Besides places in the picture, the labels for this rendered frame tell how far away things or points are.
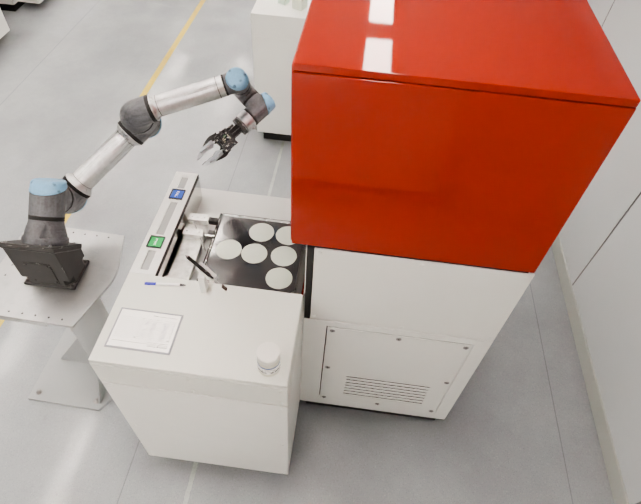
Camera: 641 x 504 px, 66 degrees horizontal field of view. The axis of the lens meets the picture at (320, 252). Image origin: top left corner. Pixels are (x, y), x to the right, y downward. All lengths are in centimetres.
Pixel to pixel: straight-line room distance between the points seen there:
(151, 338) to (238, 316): 28
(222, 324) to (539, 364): 187
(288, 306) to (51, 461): 145
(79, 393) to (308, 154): 190
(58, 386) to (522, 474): 227
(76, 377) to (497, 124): 231
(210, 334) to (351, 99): 89
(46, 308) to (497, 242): 157
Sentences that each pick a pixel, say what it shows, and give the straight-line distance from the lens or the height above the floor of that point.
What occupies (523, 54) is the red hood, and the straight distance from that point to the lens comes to 131.
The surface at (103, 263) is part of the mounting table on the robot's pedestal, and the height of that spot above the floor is 82.
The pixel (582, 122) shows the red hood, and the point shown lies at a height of 175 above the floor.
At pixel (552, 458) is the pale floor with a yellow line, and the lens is 277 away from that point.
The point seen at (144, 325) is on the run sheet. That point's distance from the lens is 171.
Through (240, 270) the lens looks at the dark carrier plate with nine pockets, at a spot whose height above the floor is 90.
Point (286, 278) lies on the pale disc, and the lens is 184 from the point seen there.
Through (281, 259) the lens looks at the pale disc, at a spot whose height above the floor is 90.
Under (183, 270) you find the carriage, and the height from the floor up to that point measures 88.
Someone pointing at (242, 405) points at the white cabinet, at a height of 78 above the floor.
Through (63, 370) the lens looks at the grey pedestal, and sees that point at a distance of 288.
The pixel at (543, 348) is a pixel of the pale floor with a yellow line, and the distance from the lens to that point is 305.
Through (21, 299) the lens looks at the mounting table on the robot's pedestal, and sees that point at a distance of 213.
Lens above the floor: 237
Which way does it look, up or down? 50 degrees down
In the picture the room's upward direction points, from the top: 4 degrees clockwise
